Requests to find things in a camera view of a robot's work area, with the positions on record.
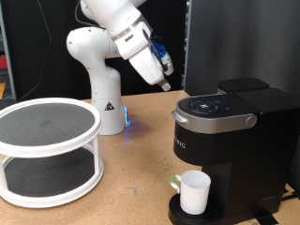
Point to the black backdrop curtain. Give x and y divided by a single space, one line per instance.
56 62

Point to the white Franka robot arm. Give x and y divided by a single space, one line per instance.
103 87

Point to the grey metal shelf post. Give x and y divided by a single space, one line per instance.
12 87

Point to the red background object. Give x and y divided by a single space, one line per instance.
2 62

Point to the black Keurig coffee machine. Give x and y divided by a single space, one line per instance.
250 140

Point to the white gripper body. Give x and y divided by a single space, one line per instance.
142 59

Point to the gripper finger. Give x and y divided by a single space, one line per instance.
165 85

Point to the grey metal frame strip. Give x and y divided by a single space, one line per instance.
186 31

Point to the white two-tier turntable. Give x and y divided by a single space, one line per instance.
47 150

